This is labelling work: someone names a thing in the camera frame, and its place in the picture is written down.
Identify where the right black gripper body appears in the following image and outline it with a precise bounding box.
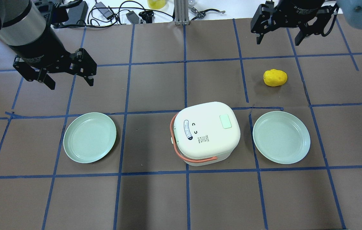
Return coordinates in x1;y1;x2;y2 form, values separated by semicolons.
274;0;324;29

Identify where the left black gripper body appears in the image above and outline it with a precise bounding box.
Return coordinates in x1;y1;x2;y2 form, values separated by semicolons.
0;0;73;74

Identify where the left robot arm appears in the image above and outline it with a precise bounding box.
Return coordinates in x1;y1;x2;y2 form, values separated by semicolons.
0;0;97;90

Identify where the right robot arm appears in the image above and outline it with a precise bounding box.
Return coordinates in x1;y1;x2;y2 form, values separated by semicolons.
251;0;362;46

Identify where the white rice cooker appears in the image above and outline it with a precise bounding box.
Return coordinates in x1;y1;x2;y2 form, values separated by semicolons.
169;102;241;166

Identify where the black power adapter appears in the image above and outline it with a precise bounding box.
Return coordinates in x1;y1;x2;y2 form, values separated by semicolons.
64;1;88;25

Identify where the yellow lemon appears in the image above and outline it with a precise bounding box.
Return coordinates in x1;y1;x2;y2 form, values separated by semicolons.
263;69;288;87

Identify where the left green plate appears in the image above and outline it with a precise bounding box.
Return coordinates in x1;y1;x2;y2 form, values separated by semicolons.
63;112;117;164

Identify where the green plate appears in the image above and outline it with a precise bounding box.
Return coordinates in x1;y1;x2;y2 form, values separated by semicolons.
63;112;117;164
252;111;311;165

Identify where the right green plate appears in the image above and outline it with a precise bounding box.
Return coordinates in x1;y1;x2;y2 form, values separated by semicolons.
252;111;311;165

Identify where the aluminium frame post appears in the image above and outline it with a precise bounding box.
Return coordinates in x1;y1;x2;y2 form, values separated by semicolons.
174;0;190;25

